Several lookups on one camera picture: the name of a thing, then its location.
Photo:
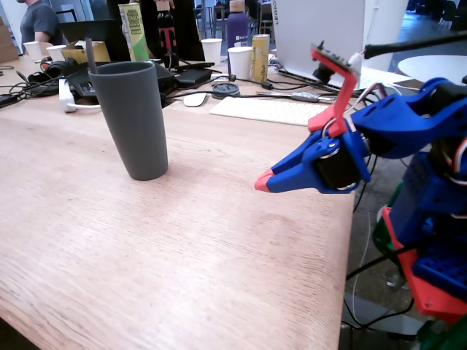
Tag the blue gripper black motor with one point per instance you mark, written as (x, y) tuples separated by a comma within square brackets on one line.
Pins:
[(318, 157)]

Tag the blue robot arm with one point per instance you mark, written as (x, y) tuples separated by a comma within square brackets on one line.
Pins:
[(401, 120)]

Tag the white keyboard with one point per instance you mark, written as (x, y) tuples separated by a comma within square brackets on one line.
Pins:
[(262, 109)]

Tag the black round lid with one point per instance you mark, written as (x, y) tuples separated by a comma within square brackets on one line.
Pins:
[(226, 91)]

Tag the yellow drink can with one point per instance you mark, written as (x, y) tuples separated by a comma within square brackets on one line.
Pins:
[(261, 58)]

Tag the white paper cup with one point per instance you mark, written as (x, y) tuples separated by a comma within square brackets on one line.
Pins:
[(55, 53), (211, 51), (33, 51), (240, 63)]

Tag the white computer mouse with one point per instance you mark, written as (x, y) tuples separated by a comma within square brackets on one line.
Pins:
[(195, 99)]

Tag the black power brick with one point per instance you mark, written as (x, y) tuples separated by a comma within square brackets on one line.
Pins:
[(193, 76)]

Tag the white laptop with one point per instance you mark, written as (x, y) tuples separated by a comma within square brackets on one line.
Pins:
[(317, 29)]

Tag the purple bottle wooden cap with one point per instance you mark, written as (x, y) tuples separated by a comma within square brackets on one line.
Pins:
[(237, 29)]

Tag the round white table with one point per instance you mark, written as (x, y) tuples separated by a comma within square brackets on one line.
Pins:
[(430, 67)]

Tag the tall gray cup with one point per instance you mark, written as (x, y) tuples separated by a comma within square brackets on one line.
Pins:
[(135, 127)]

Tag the black bottle pink letter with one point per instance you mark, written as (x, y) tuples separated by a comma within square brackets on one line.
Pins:
[(167, 40)]

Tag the green yellow carton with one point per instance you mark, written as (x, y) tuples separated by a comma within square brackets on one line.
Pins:
[(134, 33)]

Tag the yellow cardboard box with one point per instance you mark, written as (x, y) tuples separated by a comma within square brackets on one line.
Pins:
[(100, 51)]

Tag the black laptop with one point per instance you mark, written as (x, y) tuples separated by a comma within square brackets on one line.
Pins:
[(95, 33)]

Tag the white power adapter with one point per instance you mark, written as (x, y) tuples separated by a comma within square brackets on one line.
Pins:
[(65, 95)]

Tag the black headphones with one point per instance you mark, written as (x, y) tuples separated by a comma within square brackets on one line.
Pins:
[(54, 67)]

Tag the person in gray t-shirt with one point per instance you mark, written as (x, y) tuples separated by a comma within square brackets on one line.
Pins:
[(40, 22)]

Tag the brown cardboard box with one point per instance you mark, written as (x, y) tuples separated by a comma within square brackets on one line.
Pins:
[(7, 47)]

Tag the red camera mount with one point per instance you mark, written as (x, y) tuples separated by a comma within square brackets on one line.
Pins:
[(348, 91)]

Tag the small camera board with lens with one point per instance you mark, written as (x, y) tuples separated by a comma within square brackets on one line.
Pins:
[(324, 71)]

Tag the red robot base plate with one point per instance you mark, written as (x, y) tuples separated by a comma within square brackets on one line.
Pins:
[(430, 295)]

